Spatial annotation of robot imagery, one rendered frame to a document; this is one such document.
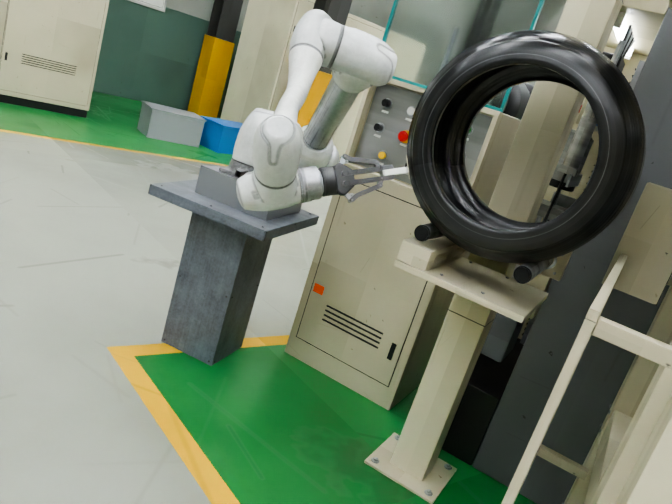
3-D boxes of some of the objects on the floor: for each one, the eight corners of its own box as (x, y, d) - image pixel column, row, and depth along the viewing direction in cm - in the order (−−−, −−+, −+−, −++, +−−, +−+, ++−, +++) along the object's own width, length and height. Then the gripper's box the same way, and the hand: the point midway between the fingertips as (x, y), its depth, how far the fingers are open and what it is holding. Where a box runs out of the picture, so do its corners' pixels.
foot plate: (393, 434, 235) (395, 429, 235) (456, 470, 224) (458, 465, 224) (363, 462, 212) (365, 457, 211) (432, 504, 201) (434, 499, 200)
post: (401, 450, 227) (705, -338, 159) (433, 468, 221) (762, -338, 154) (387, 464, 215) (709, -378, 148) (420, 484, 210) (770, -380, 142)
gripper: (312, 159, 159) (397, 148, 164) (320, 208, 159) (405, 195, 165) (318, 155, 152) (406, 143, 157) (326, 206, 152) (414, 192, 157)
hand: (393, 171), depth 160 cm, fingers closed
